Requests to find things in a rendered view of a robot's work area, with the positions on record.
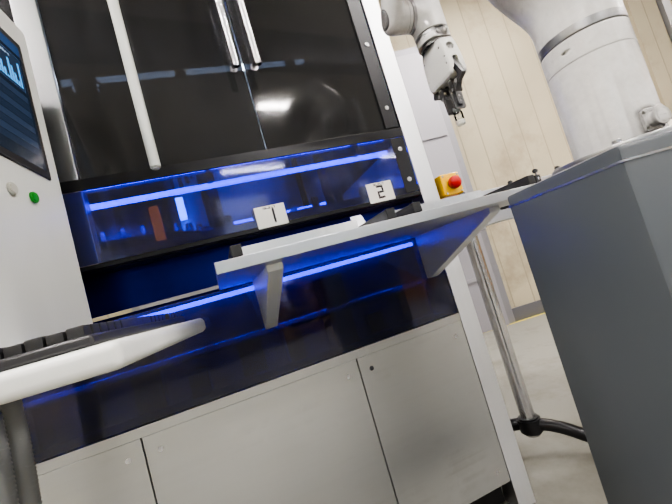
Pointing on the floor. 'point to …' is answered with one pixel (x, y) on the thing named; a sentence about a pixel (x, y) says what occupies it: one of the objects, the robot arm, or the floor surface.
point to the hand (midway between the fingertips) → (454, 103)
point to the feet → (547, 427)
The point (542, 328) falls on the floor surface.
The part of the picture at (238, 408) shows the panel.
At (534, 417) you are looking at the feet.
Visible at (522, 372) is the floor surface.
